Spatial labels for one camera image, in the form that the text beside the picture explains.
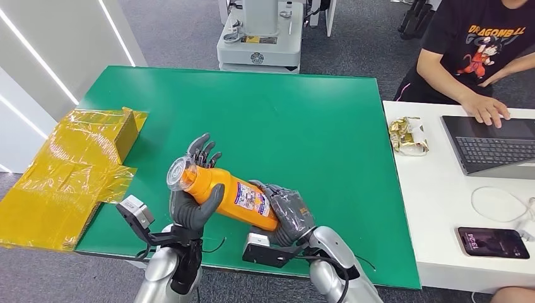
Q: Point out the person's left forearm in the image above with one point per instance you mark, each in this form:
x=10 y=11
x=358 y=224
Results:
x=512 y=67

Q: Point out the person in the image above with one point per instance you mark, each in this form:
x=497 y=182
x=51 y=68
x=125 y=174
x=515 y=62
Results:
x=472 y=37

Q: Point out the yellow taped cardboard box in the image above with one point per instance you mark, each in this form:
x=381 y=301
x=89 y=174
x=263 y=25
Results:
x=62 y=175

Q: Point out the dark grey laptop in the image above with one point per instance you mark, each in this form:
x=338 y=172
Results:
x=489 y=146

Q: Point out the white robot base machine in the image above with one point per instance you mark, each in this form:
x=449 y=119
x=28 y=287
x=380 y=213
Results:
x=261 y=46

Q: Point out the orange bottle with label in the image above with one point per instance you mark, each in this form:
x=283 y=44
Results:
x=221 y=188

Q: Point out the black smartphone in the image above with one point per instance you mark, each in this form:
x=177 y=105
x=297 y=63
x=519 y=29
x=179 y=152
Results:
x=493 y=243

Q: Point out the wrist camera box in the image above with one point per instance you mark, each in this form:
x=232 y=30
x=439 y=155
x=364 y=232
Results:
x=267 y=253
x=136 y=211

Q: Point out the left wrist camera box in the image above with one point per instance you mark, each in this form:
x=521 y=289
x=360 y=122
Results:
x=136 y=211

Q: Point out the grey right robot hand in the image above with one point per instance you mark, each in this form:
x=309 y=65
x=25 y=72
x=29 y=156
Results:
x=290 y=213

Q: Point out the person's right hand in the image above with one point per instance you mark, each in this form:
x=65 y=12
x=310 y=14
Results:
x=485 y=108

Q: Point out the gold foil snack wrapper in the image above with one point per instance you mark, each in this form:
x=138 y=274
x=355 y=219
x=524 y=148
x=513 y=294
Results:
x=407 y=136

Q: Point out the person's knee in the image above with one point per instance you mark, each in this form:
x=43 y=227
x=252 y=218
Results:
x=516 y=295

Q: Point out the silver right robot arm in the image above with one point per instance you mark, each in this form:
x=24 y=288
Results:
x=330 y=251

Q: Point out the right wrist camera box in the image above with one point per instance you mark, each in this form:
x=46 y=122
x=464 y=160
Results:
x=267 y=253

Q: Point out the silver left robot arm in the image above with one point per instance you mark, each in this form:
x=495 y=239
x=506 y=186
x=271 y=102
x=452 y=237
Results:
x=161 y=272

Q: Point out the black chair base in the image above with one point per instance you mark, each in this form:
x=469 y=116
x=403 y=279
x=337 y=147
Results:
x=413 y=21

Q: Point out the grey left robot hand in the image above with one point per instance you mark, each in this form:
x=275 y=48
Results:
x=188 y=215

